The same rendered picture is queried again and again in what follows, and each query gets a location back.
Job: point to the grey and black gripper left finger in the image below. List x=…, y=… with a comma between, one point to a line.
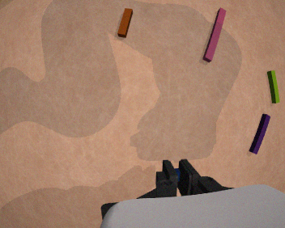
x=166, y=180

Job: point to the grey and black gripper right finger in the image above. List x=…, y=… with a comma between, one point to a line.
x=191, y=184

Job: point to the lime green rod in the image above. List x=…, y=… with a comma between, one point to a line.
x=274, y=91

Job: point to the pink rod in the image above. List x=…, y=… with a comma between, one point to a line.
x=213, y=41

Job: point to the orange-brown rectangular bar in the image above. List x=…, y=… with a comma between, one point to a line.
x=125, y=22

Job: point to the purple rod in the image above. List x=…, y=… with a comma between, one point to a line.
x=261, y=130

